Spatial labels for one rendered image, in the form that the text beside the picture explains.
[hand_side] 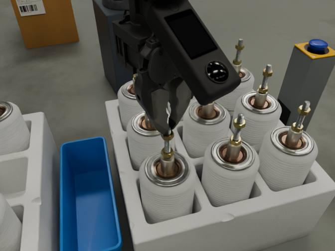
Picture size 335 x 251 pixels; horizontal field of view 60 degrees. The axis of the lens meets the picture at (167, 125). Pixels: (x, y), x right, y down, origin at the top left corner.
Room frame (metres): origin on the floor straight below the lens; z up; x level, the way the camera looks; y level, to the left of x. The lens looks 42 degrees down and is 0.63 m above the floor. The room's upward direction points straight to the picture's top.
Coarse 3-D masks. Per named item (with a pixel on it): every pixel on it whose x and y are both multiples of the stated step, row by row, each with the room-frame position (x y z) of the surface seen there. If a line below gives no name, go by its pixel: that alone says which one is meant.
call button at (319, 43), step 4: (312, 40) 0.62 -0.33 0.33; (316, 40) 0.62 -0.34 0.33; (320, 40) 0.62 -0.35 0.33; (308, 44) 0.61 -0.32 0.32; (312, 44) 0.60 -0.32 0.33; (316, 44) 0.60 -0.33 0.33; (320, 44) 0.60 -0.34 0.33; (324, 44) 0.60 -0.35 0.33; (312, 48) 0.60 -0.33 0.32; (316, 48) 0.59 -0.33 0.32; (320, 48) 0.59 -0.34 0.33; (324, 48) 0.59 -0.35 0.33
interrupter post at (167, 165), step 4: (172, 156) 0.31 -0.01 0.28; (164, 160) 0.30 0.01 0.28; (168, 160) 0.30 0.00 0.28; (172, 160) 0.30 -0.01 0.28; (164, 164) 0.30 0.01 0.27; (168, 164) 0.30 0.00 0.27; (172, 164) 0.30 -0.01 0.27; (164, 168) 0.30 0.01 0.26; (168, 168) 0.30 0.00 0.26; (172, 168) 0.30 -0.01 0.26; (164, 172) 0.30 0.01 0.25; (168, 172) 0.30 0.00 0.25
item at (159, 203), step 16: (144, 160) 0.33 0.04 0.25; (144, 176) 0.29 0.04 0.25; (192, 176) 0.30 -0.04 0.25; (144, 192) 0.28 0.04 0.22; (160, 192) 0.27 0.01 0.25; (176, 192) 0.27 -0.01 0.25; (192, 192) 0.29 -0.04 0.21; (144, 208) 0.29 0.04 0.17; (160, 208) 0.26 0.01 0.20; (176, 208) 0.27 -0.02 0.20
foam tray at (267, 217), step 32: (128, 160) 0.39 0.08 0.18; (192, 160) 0.39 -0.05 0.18; (128, 192) 0.31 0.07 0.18; (256, 192) 0.33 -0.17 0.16; (288, 192) 0.31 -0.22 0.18; (320, 192) 0.31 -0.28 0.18; (160, 224) 0.25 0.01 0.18; (192, 224) 0.25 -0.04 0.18; (224, 224) 0.26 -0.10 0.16; (256, 224) 0.28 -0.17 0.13; (288, 224) 0.30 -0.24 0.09
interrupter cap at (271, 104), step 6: (246, 96) 0.51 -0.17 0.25; (252, 96) 0.51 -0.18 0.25; (270, 96) 0.51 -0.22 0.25; (246, 102) 0.49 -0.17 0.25; (252, 102) 0.49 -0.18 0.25; (270, 102) 0.49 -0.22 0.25; (276, 102) 0.49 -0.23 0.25; (246, 108) 0.47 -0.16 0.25; (252, 108) 0.47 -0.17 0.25; (258, 108) 0.47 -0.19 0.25; (264, 108) 0.47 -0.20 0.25; (270, 108) 0.47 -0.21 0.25; (276, 108) 0.47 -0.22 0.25; (264, 114) 0.45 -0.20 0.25
